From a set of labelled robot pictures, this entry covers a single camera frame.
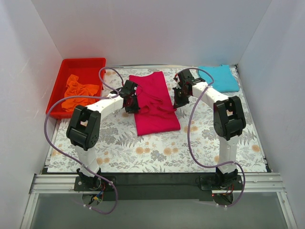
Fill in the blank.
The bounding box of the aluminium frame rail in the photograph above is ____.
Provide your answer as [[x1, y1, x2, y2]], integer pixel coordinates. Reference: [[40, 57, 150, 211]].
[[21, 173, 297, 229]]

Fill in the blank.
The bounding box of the folded cyan t shirt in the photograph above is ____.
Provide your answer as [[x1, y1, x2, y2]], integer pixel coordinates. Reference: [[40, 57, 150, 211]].
[[198, 65, 239, 93]]

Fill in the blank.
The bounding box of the magenta t shirt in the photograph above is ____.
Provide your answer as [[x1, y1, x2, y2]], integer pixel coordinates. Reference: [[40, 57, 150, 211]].
[[129, 72, 181, 136]]

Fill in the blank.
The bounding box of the orange t shirt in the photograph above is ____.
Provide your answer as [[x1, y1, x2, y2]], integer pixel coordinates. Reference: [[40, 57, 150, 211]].
[[61, 74, 99, 112]]

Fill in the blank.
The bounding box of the red plastic bin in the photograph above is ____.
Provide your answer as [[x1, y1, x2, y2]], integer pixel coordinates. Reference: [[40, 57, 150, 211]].
[[46, 58, 106, 119]]

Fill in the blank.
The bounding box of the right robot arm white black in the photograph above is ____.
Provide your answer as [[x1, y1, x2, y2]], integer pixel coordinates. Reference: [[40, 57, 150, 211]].
[[173, 68, 246, 190]]

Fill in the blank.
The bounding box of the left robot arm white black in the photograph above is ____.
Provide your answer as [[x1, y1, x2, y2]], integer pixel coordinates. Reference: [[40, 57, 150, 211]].
[[66, 80, 140, 191]]

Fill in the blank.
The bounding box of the floral patterned table mat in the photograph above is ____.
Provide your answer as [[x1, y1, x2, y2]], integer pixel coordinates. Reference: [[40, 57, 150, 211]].
[[46, 67, 267, 173]]

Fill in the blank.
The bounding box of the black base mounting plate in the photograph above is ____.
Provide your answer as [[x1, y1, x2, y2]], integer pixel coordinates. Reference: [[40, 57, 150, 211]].
[[74, 173, 242, 201]]

